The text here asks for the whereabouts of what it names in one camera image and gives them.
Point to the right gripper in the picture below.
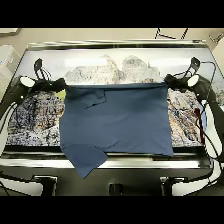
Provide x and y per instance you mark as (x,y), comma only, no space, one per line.
(171,81)

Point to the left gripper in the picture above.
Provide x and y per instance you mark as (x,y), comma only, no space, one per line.
(57,85)

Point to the dark blue T-shirt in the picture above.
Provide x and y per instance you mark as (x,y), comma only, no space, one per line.
(116,120)

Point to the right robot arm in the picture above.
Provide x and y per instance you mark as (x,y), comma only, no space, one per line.
(208,100)

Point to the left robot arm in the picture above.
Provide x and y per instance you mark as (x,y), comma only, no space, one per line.
(13,91)

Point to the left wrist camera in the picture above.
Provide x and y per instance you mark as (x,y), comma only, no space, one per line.
(39,65)

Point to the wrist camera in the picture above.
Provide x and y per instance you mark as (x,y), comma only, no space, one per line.
(194,63)
(39,65)

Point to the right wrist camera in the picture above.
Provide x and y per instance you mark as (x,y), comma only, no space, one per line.
(194,63)

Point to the silver frame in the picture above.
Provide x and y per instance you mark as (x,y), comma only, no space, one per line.
(110,173)

